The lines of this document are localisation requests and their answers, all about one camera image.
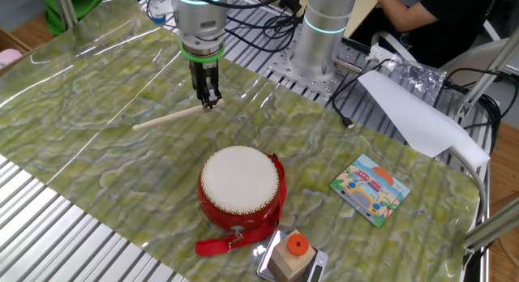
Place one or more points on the green marble pattern mat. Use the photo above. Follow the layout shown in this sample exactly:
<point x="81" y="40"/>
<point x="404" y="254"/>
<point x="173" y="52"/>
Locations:
<point x="101" y="152"/>

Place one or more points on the crumpled clear plastic bag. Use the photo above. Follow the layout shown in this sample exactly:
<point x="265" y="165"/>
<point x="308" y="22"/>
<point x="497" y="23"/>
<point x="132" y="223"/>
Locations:
<point x="421" y="77"/>

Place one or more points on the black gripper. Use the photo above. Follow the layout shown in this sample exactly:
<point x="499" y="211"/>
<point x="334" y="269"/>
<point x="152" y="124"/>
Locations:
<point x="204" y="73"/>

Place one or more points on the silver digital pocket scale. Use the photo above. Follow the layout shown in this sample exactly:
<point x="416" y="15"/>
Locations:
<point x="264" y="262"/>

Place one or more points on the cartoon car puzzle board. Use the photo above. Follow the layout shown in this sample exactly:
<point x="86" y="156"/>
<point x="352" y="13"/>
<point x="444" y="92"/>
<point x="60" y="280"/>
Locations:
<point x="369" y="190"/>

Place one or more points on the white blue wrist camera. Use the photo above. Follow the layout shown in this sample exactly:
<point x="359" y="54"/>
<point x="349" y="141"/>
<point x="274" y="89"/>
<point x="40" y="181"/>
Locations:
<point x="158" y="16"/>

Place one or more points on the wooden peg block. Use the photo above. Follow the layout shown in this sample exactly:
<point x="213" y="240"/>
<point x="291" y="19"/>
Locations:
<point x="290" y="266"/>

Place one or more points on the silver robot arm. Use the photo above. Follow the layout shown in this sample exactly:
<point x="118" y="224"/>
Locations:
<point x="324" y="47"/>

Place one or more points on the aluminium frame post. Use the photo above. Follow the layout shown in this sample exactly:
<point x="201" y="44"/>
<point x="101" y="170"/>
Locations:
<point x="486" y="76"/>
<point x="65" y="10"/>
<point x="492" y="227"/>

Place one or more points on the person in black shirt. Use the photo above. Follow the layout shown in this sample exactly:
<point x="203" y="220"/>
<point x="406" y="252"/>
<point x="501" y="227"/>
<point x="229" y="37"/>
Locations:
<point x="446" y="22"/>

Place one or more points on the pink soft item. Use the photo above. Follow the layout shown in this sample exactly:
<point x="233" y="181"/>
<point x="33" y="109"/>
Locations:
<point x="9" y="58"/>

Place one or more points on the grey folding chair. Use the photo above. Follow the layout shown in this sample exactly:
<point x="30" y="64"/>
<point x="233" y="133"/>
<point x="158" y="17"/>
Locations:
<point x="466" y="57"/>

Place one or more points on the red drum white head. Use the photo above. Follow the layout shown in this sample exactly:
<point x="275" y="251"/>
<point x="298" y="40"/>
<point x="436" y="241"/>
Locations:
<point x="239" y="178"/>

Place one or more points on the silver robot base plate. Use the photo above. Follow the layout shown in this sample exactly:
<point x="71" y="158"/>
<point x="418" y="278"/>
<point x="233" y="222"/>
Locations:
<point x="320" y="84"/>

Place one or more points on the white paper sheet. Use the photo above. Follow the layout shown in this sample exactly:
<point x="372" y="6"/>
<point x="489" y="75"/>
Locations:
<point x="417" y="120"/>

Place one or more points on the pale wooden drumstick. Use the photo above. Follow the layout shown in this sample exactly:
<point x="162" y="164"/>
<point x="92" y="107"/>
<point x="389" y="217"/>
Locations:
<point x="170" y="116"/>

